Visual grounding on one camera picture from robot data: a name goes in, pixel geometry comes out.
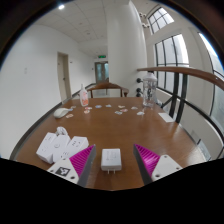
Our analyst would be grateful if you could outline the white paper card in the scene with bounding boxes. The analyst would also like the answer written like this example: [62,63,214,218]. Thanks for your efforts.
[157,112,175,123]

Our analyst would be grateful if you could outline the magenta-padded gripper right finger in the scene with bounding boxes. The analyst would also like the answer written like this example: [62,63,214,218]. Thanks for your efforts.
[132,143,184,186]

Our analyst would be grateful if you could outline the glazed double door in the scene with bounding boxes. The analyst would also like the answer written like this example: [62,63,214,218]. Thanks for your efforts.
[94,61,110,84]

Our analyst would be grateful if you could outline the white power strip cable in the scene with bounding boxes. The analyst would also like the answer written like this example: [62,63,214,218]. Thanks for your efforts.
[54,126,69,137]

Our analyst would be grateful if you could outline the wooden handrail with black posts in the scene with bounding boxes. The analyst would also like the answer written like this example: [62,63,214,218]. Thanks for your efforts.
[136,65,224,161]

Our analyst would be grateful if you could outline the beige wall door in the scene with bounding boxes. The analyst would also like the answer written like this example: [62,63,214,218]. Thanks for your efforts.
[56,51,72,103]

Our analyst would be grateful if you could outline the clear hand sanitizer bottle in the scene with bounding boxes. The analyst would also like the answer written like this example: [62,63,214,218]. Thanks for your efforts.
[79,83,90,107]

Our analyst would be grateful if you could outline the white charger block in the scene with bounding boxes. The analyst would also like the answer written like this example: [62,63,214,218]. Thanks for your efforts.
[100,148,123,175]

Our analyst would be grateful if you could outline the wooden chair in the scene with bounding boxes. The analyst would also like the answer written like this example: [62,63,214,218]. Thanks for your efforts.
[87,82,130,99]

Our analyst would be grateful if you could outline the wide dark-framed window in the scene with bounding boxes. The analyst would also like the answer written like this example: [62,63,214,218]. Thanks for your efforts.
[198,31,224,134]

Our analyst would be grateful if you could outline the clear printed water bottle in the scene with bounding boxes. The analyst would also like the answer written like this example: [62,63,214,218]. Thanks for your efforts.
[142,71,158,108]

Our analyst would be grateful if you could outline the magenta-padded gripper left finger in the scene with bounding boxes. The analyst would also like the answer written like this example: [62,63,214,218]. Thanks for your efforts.
[46,143,98,188]

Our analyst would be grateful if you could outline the tall dark-framed window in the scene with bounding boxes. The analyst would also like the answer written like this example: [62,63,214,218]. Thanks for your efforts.
[154,33,190,92]

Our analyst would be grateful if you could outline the arched upper window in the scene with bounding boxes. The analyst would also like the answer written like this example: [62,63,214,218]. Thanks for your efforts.
[147,7,175,34]

